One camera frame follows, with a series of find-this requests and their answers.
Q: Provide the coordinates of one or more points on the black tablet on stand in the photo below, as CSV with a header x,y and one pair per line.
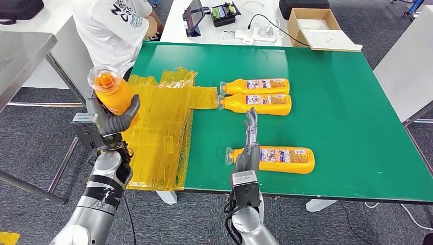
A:
x,y
193,16

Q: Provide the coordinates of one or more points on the white table foot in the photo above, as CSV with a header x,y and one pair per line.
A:
x,y
319,204
167,197

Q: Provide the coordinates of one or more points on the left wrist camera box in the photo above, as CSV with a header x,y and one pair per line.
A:
x,y
84,132

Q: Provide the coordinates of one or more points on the person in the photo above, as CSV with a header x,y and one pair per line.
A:
x,y
108,33

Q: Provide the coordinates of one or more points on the white charger plug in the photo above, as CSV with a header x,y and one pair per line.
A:
x,y
248,41

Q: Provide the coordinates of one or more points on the blue metal frame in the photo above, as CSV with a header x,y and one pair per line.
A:
x,y
411,6

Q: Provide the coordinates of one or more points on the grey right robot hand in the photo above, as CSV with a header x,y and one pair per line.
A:
x,y
250,157

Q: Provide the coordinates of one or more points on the yellow floor tape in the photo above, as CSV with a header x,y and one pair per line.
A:
x,y
8,239

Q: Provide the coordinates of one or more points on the white power strip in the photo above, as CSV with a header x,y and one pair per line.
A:
x,y
263,34

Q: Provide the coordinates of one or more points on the black green electronic device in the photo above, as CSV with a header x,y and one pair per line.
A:
x,y
223,14

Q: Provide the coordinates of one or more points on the small black yellow object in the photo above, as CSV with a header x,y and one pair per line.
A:
x,y
156,36

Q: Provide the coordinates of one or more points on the steel table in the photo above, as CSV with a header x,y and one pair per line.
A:
x,y
20,56

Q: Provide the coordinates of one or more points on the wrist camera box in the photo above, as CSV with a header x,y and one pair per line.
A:
x,y
84,132
246,189

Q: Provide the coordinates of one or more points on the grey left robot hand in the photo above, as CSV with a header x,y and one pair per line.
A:
x,y
113,123

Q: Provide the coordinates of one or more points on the black hard case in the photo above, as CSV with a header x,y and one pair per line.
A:
x,y
302,7

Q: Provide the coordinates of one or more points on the open cardboard box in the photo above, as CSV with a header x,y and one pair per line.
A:
x,y
316,33

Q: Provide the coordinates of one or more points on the white desk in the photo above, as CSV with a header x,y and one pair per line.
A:
x,y
216,36

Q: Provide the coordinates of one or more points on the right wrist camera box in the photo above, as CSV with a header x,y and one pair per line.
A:
x,y
246,189

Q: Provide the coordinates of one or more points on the white table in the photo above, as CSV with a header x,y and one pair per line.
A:
x,y
404,67
67,61

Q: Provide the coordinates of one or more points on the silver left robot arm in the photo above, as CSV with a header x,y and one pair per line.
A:
x,y
98,209

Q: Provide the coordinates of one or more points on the orange bottle clear cap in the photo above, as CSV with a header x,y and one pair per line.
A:
x,y
236,104
236,88
115,94
287,162

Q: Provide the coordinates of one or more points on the black bag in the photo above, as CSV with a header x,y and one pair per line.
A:
x,y
17,9

